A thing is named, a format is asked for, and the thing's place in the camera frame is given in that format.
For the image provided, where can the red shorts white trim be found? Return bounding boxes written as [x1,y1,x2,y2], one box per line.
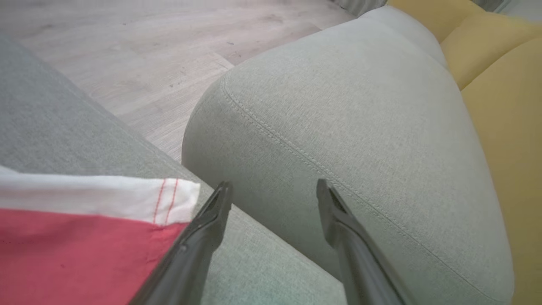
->
[0,165,201,305]

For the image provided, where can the small grey sofa cushion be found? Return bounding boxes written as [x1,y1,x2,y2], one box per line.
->
[181,5,515,305]

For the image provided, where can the large grey sofa seat cushion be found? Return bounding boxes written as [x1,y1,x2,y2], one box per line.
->
[0,36,348,305]

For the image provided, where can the grey striped fabric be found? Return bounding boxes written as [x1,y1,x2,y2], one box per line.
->
[330,0,388,17]

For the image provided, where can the yellow sofa cushion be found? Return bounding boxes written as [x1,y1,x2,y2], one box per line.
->
[387,0,484,44]
[461,37,542,305]
[440,12,542,90]

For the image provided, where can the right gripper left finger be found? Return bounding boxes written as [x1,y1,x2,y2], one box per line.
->
[129,181,233,305]

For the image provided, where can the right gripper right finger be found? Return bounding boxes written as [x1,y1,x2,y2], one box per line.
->
[316,178,414,305]

